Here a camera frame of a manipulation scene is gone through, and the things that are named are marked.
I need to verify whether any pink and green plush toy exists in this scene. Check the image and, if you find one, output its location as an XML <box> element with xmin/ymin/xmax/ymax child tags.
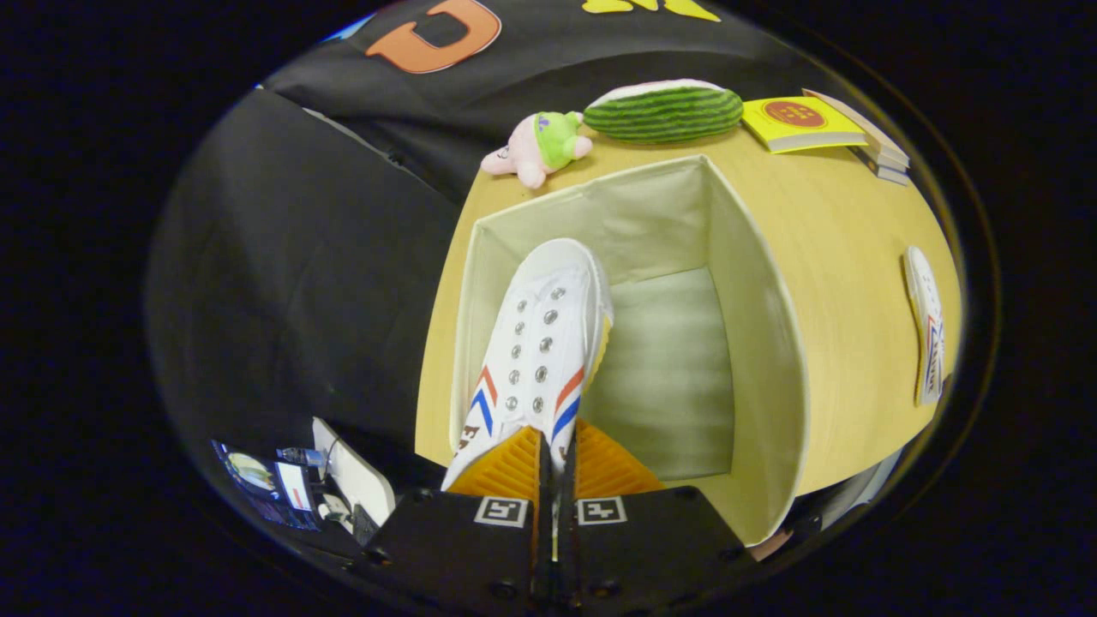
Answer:
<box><xmin>480</xmin><ymin>111</ymin><xmax>594</xmax><ymax>189</ymax></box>

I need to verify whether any watermelon slice plush toy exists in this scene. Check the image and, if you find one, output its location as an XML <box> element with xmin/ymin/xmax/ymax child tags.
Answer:
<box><xmin>583</xmin><ymin>79</ymin><xmax>745</xmax><ymax>145</ymax></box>

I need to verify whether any black backdrop cloth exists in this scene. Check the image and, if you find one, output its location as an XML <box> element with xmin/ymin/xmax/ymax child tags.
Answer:
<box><xmin>147</xmin><ymin>0</ymin><xmax>824</xmax><ymax>489</ymax></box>

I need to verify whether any white side table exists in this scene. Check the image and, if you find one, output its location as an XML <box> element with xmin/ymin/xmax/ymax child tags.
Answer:
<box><xmin>311</xmin><ymin>416</ymin><xmax>397</xmax><ymax>528</ymax></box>

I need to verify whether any yellow book with red circle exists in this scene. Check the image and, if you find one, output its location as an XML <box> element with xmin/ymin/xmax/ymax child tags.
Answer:
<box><xmin>741</xmin><ymin>96</ymin><xmax>868</xmax><ymax>154</ymax></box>

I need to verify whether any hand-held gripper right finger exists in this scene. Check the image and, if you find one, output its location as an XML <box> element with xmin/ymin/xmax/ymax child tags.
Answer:
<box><xmin>557</xmin><ymin>418</ymin><xmax>757</xmax><ymax>614</ymax></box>

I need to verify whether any white striped canvas shoe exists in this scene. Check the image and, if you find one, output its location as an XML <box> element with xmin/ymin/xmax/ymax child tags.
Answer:
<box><xmin>902</xmin><ymin>245</ymin><xmax>946</xmax><ymax>407</ymax></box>
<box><xmin>441</xmin><ymin>238</ymin><xmax>614</xmax><ymax>491</ymax></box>

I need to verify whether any open laptop computer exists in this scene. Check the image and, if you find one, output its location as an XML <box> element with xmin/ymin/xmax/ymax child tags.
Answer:
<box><xmin>211</xmin><ymin>440</ymin><xmax>322</xmax><ymax>532</ymax></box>

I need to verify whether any stack of tan books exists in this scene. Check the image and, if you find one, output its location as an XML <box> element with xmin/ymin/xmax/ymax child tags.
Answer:
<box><xmin>801</xmin><ymin>88</ymin><xmax>911</xmax><ymax>187</ymax></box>

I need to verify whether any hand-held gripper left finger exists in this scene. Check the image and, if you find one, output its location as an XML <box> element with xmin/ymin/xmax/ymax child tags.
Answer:
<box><xmin>364</xmin><ymin>426</ymin><xmax>554</xmax><ymax>617</ymax></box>

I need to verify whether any cream fabric storage box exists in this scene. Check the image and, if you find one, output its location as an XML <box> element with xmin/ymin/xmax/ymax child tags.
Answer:
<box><xmin>448</xmin><ymin>154</ymin><xmax>811</xmax><ymax>547</ymax></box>

